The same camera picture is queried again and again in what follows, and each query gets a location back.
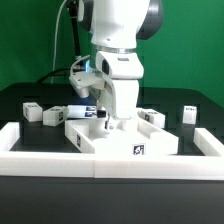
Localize black cable bundle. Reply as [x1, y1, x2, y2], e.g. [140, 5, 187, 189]
[35, 3, 86, 84]

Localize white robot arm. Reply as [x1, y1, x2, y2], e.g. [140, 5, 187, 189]
[69, 0, 164, 130]

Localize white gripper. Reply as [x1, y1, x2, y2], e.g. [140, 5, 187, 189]
[95, 51, 144, 130]

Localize white square tabletop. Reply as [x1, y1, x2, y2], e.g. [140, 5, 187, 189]
[65, 117, 179, 158]

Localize white U-shaped obstacle fence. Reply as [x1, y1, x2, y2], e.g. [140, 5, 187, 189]
[0, 122, 224, 180]

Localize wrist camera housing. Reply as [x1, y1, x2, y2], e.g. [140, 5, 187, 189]
[69, 72, 105, 98]

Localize white cable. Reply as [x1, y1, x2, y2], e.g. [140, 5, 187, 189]
[50, 0, 69, 84]

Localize fiducial marker sheet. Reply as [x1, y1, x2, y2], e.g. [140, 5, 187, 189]
[67, 105, 106, 119]

